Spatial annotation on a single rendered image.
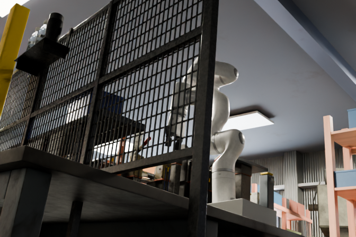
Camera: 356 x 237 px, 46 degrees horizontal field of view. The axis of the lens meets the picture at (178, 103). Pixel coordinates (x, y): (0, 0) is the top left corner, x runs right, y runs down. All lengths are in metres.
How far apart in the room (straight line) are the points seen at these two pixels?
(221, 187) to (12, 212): 1.25
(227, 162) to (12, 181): 1.28
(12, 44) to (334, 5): 3.51
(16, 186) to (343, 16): 4.58
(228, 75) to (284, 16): 2.54
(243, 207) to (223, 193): 0.22
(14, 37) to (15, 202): 1.84
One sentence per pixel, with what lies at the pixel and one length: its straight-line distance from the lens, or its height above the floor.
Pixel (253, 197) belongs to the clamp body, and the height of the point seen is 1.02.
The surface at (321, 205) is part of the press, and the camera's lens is 7.16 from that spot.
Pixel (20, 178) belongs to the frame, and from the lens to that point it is 1.18.
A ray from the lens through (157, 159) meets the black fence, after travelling 1.26.
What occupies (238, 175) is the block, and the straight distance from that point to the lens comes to 2.67.
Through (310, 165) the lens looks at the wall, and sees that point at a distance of 9.82.
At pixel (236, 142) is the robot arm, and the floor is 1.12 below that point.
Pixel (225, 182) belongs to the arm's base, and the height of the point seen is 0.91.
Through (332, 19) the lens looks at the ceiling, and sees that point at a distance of 5.33.
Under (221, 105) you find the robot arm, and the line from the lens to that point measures 2.34.
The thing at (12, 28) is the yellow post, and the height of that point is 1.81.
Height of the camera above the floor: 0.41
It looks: 23 degrees up
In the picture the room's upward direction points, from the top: 5 degrees clockwise
